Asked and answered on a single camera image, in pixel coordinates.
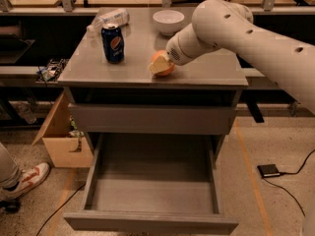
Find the grey drawer cabinet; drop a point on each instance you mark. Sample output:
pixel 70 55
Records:
pixel 212 80

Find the long grey shelf bench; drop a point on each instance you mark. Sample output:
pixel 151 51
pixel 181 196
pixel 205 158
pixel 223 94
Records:
pixel 26 77

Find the grey trouser leg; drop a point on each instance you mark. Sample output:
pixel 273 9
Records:
pixel 10 172

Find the black foot pedal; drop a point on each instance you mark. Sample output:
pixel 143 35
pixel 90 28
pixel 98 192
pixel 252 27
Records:
pixel 268 171

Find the clutter of small packets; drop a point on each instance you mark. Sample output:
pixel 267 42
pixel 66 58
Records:
pixel 51 72

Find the white ceramic bowl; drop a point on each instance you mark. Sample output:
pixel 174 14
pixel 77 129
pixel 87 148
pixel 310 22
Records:
pixel 168 22

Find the blue Pepsi can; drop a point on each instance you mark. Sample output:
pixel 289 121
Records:
pixel 113 43

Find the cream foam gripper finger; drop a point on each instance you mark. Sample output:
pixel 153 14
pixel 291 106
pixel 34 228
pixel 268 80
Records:
pixel 159 64

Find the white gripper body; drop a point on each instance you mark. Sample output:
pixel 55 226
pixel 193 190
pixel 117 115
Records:
pixel 174 52

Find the open grey drawer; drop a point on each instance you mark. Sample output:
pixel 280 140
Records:
pixel 153 183

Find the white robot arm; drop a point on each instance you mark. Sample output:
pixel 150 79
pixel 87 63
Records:
pixel 216 24

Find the clear plastic water bottle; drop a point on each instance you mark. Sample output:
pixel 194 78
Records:
pixel 119 17

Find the closed grey upper drawer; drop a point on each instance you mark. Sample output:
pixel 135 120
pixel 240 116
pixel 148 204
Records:
pixel 153 119

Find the white and red sneaker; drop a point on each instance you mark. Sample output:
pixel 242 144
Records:
pixel 26 182

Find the cardboard box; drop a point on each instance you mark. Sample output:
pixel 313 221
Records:
pixel 64 149

